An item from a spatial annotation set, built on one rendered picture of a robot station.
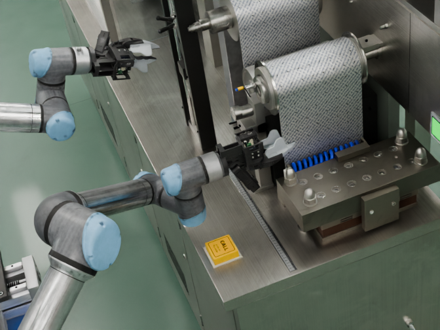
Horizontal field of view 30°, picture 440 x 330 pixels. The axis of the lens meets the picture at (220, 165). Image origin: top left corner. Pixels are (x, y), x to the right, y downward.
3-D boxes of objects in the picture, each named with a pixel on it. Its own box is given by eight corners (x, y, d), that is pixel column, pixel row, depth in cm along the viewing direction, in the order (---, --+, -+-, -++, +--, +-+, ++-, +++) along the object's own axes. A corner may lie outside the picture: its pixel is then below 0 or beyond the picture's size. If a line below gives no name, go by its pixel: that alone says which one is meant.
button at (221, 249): (205, 249, 220) (204, 242, 218) (230, 239, 221) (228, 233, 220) (215, 266, 215) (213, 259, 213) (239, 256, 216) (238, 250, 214)
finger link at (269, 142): (293, 127, 215) (260, 139, 213) (294, 145, 219) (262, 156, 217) (287, 120, 217) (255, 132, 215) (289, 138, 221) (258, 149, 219)
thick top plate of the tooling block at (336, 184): (277, 195, 222) (275, 179, 218) (408, 147, 229) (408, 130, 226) (303, 232, 210) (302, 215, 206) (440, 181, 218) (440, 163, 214)
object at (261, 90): (264, 110, 213) (252, 88, 216) (270, 107, 213) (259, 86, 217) (265, 92, 206) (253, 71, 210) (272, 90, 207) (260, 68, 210)
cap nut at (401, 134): (391, 139, 224) (392, 126, 221) (404, 135, 224) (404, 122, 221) (399, 147, 221) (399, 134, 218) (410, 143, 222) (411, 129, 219)
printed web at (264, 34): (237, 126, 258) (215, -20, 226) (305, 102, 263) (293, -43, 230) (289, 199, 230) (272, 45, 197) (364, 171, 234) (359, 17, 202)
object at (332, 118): (284, 162, 221) (278, 108, 210) (362, 135, 226) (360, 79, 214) (285, 164, 221) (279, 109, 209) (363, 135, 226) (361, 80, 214)
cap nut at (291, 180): (281, 180, 217) (280, 167, 214) (294, 175, 218) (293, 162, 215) (287, 188, 214) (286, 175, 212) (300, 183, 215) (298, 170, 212)
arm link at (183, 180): (162, 187, 216) (156, 163, 210) (201, 173, 218) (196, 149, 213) (171, 205, 210) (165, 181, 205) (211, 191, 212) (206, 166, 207)
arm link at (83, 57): (66, 63, 225) (70, 39, 220) (82, 62, 227) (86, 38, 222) (74, 80, 221) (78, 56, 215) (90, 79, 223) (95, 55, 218)
